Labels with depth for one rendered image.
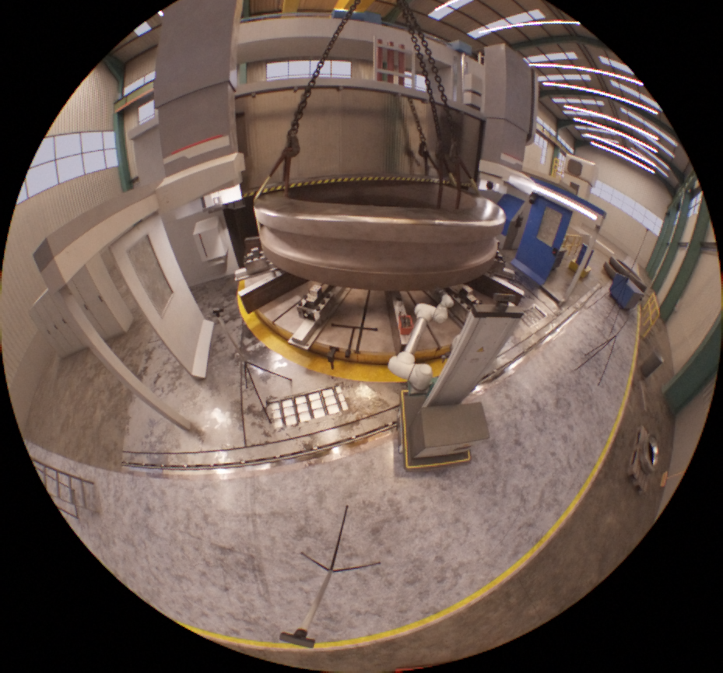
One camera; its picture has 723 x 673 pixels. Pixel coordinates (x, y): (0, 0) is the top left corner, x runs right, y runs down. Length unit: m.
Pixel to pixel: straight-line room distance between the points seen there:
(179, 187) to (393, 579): 4.98
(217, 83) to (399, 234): 3.39
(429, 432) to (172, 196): 3.87
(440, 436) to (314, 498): 1.43
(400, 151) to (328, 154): 1.74
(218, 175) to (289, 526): 4.04
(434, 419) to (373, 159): 5.07
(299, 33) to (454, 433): 8.26
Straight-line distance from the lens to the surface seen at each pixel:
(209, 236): 5.05
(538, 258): 6.82
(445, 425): 1.79
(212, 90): 3.83
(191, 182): 3.26
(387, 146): 5.54
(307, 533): 2.54
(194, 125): 3.76
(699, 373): 9.18
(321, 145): 5.04
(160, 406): 2.92
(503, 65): 6.60
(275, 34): 7.39
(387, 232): 2.34
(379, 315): 3.15
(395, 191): 6.79
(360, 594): 2.73
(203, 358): 3.77
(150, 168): 5.81
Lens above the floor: 2.44
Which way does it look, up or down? 42 degrees down
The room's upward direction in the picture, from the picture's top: straight up
